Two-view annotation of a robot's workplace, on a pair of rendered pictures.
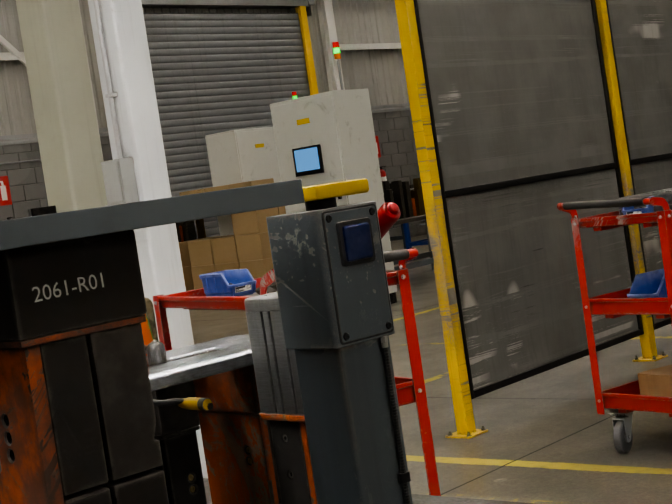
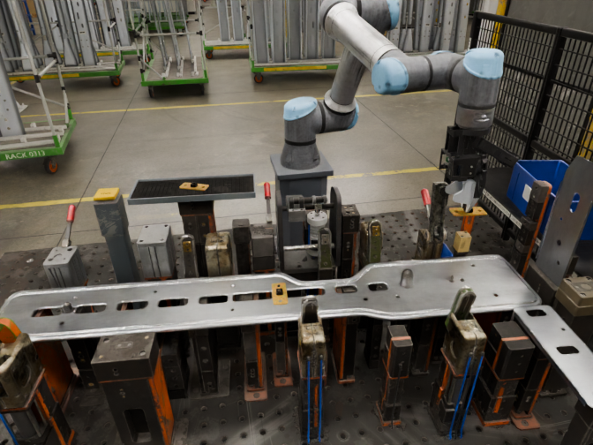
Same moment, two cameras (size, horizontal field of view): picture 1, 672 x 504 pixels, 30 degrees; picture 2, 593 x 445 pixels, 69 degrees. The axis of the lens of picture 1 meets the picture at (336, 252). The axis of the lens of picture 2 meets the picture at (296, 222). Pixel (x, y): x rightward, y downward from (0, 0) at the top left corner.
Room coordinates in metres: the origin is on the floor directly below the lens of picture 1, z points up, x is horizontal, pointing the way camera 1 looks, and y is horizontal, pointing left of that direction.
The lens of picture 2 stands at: (1.64, 1.16, 1.74)
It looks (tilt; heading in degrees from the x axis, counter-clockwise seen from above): 31 degrees down; 217
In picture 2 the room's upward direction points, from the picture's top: 1 degrees counter-clockwise
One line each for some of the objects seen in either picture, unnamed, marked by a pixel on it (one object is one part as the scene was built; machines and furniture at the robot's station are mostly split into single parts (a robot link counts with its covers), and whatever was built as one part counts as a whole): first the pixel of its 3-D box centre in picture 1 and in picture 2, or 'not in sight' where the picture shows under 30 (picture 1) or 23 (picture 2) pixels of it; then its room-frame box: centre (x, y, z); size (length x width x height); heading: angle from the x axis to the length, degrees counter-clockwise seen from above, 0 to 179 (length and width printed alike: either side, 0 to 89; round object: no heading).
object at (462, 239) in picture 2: not in sight; (453, 283); (0.50, 0.91, 0.88); 0.04 x 0.04 x 0.36; 42
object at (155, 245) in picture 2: not in sight; (166, 290); (1.06, 0.24, 0.90); 0.13 x 0.10 x 0.41; 42
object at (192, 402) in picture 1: (165, 402); not in sight; (1.04, 0.16, 1.00); 0.12 x 0.01 x 0.01; 42
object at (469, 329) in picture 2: not in sight; (454, 376); (0.84, 1.03, 0.87); 0.12 x 0.09 x 0.35; 42
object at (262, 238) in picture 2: not in sight; (266, 282); (0.83, 0.44, 0.89); 0.13 x 0.11 x 0.38; 42
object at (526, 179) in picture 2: not in sight; (554, 197); (0.16, 1.09, 1.10); 0.30 x 0.17 x 0.13; 36
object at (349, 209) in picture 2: not in sight; (346, 267); (0.65, 0.62, 0.91); 0.07 x 0.05 x 0.42; 42
